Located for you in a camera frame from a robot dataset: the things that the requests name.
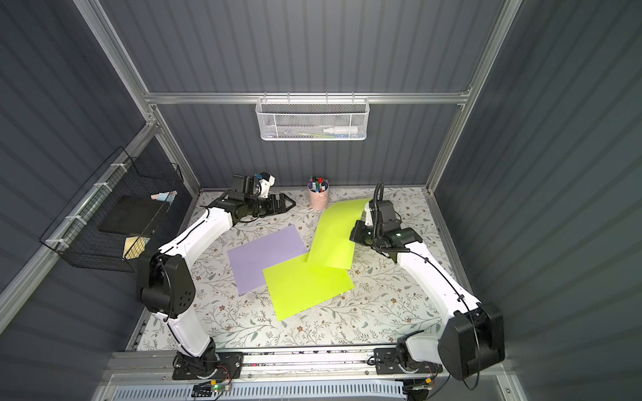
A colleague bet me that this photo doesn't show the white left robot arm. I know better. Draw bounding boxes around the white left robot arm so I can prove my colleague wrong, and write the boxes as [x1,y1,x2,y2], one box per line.
[137,190,296,364]

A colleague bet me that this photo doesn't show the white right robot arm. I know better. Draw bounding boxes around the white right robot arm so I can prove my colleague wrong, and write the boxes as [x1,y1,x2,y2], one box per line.
[350,221,506,381]

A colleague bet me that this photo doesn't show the pink pen cup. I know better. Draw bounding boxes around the pink pen cup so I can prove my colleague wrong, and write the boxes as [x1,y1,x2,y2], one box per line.
[308,189,329,211]

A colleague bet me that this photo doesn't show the colored markers in cup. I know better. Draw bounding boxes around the colored markers in cup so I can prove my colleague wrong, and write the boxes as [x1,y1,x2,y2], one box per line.
[308,175,329,193]

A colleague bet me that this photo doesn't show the lavender paper sheet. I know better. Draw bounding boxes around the lavender paper sheet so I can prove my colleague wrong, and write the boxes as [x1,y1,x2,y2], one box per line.
[227,225,307,295]

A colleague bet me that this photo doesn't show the pastel sticky notes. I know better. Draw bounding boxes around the pastel sticky notes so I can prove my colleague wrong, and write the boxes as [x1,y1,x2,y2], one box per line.
[150,190,177,204]

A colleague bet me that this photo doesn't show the lime green paper sheet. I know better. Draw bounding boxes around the lime green paper sheet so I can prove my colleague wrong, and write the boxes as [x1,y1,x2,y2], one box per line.
[263,253,354,322]

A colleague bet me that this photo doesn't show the white bottle in basket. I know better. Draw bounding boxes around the white bottle in basket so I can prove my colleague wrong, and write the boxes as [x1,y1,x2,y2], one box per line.
[323,126,359,137]

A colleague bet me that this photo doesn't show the black notebook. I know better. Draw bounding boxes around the black notebook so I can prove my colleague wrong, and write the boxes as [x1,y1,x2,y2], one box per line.
[99,195,170,237]

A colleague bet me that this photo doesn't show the yellow sticky note pad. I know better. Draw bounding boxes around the yellow sticky note pad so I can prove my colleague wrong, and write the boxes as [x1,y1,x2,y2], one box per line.
[123,237,150,260]

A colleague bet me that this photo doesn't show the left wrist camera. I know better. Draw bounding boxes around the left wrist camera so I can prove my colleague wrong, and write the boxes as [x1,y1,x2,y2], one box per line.
[245,172,276,199]

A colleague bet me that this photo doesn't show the white wire mesh basket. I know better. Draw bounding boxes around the white wire mesh basket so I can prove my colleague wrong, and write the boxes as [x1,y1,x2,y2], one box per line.
[255,98,370,141]

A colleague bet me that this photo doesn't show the black wire wall basket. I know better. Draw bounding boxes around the black wire wall basket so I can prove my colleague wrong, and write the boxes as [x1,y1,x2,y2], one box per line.
[39,152,191,272]

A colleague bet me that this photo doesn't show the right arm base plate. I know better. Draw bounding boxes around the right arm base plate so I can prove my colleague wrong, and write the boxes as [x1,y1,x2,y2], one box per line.
[367,347,443,376]

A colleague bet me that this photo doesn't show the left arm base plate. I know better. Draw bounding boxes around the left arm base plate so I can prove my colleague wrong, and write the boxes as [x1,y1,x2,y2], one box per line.
[172,352,244,381]

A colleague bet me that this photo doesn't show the aluminium mounting rail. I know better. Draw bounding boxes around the aluminium mounting rail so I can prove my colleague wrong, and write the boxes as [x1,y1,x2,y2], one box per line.
[102,343,513,384]

